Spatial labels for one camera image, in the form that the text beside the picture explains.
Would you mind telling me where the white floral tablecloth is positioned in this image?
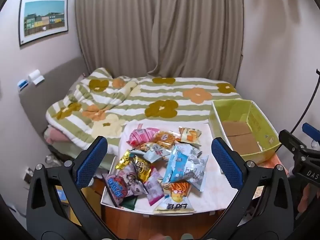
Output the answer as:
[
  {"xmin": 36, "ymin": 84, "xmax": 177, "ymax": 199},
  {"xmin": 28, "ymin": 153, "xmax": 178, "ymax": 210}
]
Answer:
[{"xmin": 117, "ymin": 121, "xmax": 238, "ymax": 213}]

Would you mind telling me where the clear orange snack packet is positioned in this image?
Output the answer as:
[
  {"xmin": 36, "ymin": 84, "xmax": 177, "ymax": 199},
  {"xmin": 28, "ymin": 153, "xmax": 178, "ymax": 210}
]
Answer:
[{"xmin": 152, "ymin": 129, "xmax": 181, "ymax": 150}]

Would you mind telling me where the orange and white chip bag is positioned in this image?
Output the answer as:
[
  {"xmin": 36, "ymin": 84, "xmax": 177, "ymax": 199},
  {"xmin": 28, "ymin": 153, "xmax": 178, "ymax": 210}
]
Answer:
[{"xmin": 152, "ymin": 182, "xmax": 197, "ymax": 215}]

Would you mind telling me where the light blue snack packet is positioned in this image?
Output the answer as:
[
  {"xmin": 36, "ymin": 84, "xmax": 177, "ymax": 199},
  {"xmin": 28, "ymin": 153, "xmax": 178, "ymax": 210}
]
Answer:
[{"xmin": 162, "ymin": 145, "xmax": 209, "ymax": 192}]

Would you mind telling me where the framed wall picture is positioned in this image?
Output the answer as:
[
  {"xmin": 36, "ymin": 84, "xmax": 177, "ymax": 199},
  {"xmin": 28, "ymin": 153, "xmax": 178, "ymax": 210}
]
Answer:
[{"xmin": 19, "ymin": 0, "xmax": 69, "ymax": 47}]

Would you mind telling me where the yellow stool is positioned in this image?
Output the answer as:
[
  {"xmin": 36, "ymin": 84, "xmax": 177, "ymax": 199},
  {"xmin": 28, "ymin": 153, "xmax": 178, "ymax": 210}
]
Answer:
[{"xmin": 54, "ymin": 177, "xmax": 103, "ymax": 220}]

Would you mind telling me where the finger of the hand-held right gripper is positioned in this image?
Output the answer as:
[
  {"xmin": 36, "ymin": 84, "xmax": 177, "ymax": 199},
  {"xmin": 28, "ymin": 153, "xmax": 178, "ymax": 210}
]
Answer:
[
  {"xmin": 278, "ymin": 129, "xmax": 307, "ymax": 156},
  {"xmin": 302, "ymin": 123, "xmax": 320, "ymax": 144}
]

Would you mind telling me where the white table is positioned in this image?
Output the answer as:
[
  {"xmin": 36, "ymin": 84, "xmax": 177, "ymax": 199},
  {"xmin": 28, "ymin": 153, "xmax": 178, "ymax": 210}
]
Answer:
[{"xmin": 100, "ymin": 152, "xmax": 283, "ymax": 217}]

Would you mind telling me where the pink cartoon snack packet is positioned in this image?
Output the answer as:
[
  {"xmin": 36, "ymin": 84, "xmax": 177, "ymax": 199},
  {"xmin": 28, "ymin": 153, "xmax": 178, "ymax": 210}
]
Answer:
[{"xmin": 119, "ymin": 164, "xmax": 148, "ymax": 195}]

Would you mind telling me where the dark green snack packet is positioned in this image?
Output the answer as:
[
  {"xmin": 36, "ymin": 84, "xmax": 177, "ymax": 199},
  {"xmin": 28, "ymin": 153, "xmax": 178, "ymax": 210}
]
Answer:
[{"xmin": 122, "ymin": 195, "xmax": 138, "ymax": 210}]

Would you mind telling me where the pink striped snack packet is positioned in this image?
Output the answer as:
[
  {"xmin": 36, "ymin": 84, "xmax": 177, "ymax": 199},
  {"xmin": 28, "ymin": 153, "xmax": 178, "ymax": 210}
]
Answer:
[{"xmin": 128, "ymin": 127, "xmax": 160, "ymax": 146}]

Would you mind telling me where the green striped floral blanket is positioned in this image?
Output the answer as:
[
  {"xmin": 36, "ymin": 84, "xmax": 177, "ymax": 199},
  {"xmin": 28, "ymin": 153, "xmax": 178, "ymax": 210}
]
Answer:
[{"xmin": 46, "ymin": 67, "xmax": 244, "ymax": 153}]

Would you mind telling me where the pale pink snack packet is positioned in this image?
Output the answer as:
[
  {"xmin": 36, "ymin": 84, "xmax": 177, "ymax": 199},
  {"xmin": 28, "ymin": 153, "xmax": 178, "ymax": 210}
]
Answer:
[{"xmin": 144, "ymin": 167, "xmax": 165, "ymax": 207}]

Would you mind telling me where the beige curtain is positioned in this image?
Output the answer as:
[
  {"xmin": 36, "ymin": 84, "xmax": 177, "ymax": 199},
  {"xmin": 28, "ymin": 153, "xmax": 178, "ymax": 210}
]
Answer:
[{"xmin": 75, "ymin": 0, "xmax": 244, "ymax": 84}]

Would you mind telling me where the pale barcode snack packet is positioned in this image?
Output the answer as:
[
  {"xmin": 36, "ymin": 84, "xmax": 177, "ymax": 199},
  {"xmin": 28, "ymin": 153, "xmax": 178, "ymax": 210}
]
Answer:
[{"xmin": 175, "ymin": 142, "xmax": 203, "ymax": 159}]

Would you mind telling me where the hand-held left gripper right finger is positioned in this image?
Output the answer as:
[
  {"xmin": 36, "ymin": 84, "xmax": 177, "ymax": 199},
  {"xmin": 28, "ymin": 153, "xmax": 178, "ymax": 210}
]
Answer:
[{"xmin": 202, "ymin": 137, "xmax": 295, "ymax": 240}]

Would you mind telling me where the orange and white snack packet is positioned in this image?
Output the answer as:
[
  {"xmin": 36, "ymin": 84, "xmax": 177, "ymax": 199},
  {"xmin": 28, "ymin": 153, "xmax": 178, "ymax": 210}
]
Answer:
[{"xmin": 178, "ymin": 127, "xmax": 202, "ymax": 147}]

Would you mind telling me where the white lint roller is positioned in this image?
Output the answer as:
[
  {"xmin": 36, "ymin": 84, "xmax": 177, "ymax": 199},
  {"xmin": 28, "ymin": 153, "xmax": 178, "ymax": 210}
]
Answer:
[{"xmin": 27, "ymin": 69, "xmax": 45, "ymax": 85}]

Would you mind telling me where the green cardboard box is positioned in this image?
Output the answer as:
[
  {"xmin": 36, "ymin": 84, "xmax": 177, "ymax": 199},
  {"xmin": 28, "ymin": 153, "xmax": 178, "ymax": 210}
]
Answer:
[{"xmin": 208, "ymin": 99, "xmax": 281, "ymax": 164}]

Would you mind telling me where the gold snack packet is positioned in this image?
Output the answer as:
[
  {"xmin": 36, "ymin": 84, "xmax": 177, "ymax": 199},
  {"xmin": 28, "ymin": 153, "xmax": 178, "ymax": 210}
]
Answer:
[{"xmin": 114, "ymin": 149, "xmax": 152, "ymax": 183}]

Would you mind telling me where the blue and white brush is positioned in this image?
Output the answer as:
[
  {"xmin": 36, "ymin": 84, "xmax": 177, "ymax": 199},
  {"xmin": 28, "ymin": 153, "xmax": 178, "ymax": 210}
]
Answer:
[{"xmin": 17, "ymin": 79, "xmax": 29, "ymax": 92}]

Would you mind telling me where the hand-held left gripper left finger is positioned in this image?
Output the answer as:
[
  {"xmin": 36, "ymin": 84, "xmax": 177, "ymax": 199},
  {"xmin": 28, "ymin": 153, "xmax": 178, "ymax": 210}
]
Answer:
[{"xmin": 26, "ymin": 135, "xmax": 118, "ymax": 240}]

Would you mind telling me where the person's right hand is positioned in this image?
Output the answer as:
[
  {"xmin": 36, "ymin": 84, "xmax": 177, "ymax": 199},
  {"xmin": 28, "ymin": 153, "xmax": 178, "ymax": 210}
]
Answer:
[{"xmin": 297, "ymin": 184, "xmax": 313, "ymax": 213}]

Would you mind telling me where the purple and blue snack packet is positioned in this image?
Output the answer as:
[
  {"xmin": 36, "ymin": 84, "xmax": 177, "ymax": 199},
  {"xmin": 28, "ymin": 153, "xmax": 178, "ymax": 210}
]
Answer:
[{"xmin": 103, "ymin": 174, "xmax": 130, "ymax": 207}]

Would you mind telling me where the grey headboard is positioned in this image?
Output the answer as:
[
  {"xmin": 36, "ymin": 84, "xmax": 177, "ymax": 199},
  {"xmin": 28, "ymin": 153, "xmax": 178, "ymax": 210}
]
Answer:
[{"xmin": 20, "ymin": 57, "xmax": 88, "ymax": 130}]

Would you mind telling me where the pink pillow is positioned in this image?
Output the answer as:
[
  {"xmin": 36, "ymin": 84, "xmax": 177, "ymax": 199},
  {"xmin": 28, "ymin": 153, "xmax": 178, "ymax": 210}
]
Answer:
[{"xmin": 44, "ymin": 127, "xmax": 67, "ymax": 144}]

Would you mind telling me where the black cable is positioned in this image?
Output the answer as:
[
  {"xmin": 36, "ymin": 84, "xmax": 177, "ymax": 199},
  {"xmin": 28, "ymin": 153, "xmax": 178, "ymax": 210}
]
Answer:
[{"xmin": 287, "ymin": 70, "xmax": 320, "ymax": 137}]

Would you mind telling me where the white and blue snack packet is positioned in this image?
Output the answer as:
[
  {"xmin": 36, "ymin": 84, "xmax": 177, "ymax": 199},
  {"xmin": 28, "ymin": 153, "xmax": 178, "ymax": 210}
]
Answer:
[{"xmin": 130, "ymin": 142, "xmax": 173, "ymax": 163}]

